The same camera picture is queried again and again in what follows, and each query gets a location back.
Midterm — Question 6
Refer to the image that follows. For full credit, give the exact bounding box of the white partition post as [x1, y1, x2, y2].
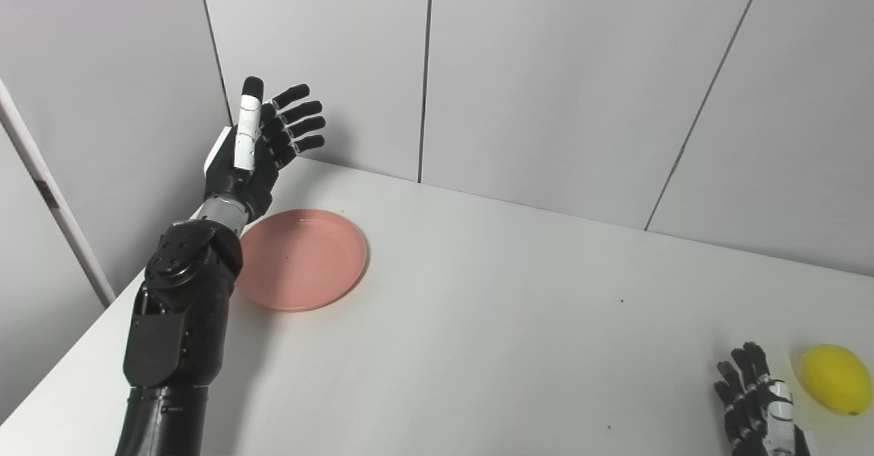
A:
[0, 76, 117, 307]

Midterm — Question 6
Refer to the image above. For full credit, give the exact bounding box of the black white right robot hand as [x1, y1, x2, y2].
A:
[713, 341, 815, 456]

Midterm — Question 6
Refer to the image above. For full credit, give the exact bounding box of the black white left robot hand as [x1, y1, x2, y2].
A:
[202, 76, 326, 224]

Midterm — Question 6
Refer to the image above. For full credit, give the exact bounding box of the pink plastic plate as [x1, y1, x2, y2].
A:
[232, 209, 369, 313]

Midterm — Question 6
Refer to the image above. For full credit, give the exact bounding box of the yellow lemon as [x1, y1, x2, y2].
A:
[799, 344, 874, 416]

